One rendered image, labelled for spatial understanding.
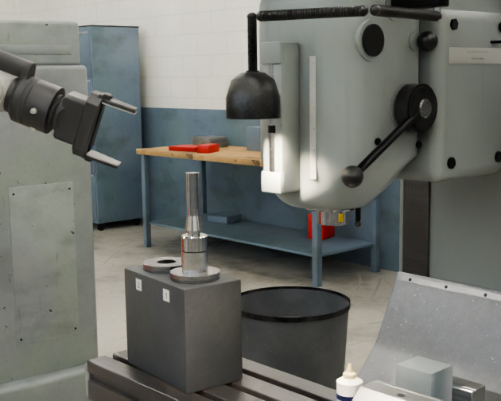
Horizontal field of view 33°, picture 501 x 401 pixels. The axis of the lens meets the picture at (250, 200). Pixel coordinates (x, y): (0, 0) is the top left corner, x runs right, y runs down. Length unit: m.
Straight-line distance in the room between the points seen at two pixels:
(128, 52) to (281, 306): 5.42
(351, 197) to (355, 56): 0.20
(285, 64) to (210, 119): 6.89
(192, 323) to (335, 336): 1.82
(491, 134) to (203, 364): 0.62
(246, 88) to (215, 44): 6.92
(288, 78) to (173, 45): 7.33
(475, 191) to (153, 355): 0.66
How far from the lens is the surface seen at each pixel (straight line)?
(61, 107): 1.55
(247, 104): 1.10
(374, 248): 6.62
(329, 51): 1.19
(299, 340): 3.20
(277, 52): 1.19
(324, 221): 1.29
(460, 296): 1.63
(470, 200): 1.60
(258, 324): 3.21
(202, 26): 8.17
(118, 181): 8.65
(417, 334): 1.66
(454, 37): 1.32
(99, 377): 1.73
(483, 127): 1.39
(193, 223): 1.51
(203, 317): 1.50
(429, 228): 1.66
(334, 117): 1.19
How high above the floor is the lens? 1.50
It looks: 8 degrees down
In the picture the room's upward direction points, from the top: 1 degrees counter-clockwise
